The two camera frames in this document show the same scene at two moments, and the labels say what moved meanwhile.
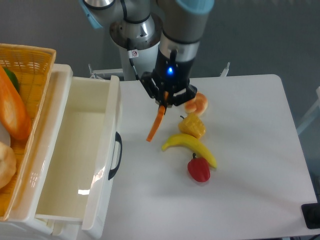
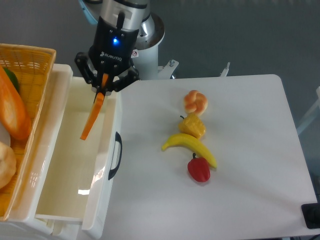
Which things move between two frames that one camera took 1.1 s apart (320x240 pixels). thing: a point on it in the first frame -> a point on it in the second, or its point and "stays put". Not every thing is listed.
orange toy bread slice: x=161 y=114 -> x=98 y=99
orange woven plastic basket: x=32 y=66 stays put
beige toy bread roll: x=8 y=164 stays put
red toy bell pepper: x=199 y=168 stays put
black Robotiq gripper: x=171 y=74 -> x=112 y=47
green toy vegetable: x=13 y=79 stays put
